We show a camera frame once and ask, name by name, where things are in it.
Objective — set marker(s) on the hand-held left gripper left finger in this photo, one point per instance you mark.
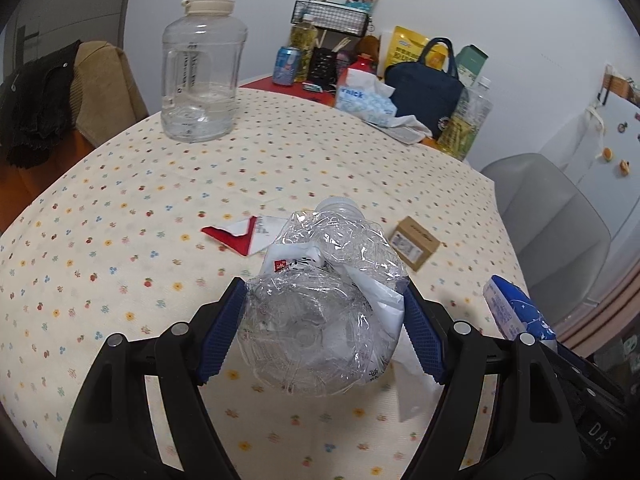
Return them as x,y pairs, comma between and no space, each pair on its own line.
220,335

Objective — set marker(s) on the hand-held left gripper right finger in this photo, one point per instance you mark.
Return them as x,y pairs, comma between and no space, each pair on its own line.
425,340

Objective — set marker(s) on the crushed clear plastic bottle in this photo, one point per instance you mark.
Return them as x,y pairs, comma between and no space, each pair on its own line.
310,330

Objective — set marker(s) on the blue white printed packet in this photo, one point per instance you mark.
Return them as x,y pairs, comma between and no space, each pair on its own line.
515,310

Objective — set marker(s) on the small cardboard box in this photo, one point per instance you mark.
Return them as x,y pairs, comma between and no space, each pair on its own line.
412,245

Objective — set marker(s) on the red white paper wrapper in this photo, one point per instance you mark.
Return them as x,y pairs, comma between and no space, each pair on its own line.
235,240

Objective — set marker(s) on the pink curtain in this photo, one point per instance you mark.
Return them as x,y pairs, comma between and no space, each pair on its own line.
600,310

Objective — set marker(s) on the grey chair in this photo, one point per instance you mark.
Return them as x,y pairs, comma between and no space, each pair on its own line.
545,210

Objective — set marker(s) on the grey white cloth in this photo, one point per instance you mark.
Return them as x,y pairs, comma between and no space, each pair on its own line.
405,130

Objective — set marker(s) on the large yellow tea bottle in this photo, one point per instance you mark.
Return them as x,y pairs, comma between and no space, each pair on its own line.
465,125

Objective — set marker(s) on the navy lunch bag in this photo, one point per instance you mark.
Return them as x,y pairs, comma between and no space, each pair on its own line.
425,100

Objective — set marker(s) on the blue tissue box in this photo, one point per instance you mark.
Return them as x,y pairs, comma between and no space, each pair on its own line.
360,105

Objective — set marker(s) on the yellow black fridge magnet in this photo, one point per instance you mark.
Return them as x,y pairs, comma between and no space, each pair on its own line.
625,167

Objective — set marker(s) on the white hanging cloth bag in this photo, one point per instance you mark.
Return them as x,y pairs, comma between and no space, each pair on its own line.
582,145

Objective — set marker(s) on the white refrigerator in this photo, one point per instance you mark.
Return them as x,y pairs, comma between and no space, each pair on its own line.
620,160

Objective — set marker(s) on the orange round fridge magnet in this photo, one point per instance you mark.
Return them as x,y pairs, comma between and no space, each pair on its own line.
608,153

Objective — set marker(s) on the small dark sachet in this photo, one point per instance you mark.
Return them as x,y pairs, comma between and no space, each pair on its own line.
312,87

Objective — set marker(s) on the large clear water jug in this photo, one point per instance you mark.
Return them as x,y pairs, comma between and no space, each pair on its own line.
205,60

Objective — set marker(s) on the blue drink can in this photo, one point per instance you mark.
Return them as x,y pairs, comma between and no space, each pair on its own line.
286,66

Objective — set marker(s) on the green box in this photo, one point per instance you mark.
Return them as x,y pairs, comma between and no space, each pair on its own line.
470,62

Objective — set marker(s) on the red bottle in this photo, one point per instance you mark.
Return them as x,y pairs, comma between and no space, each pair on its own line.
361,64

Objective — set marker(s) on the black pen holder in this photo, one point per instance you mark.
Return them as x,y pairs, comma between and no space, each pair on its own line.
321,67

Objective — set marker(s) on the yellow snack bag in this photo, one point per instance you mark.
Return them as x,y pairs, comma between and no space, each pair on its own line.
405,45

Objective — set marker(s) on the brown plush toy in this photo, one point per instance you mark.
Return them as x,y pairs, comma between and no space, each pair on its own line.
370,45

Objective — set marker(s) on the slim yellow tea bottle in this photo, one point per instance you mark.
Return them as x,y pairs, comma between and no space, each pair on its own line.
305,42

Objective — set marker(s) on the brown wicker basket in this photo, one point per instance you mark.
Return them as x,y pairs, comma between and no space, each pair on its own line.
622,87

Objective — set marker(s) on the grey door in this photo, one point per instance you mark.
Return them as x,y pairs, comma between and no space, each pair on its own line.
90,10

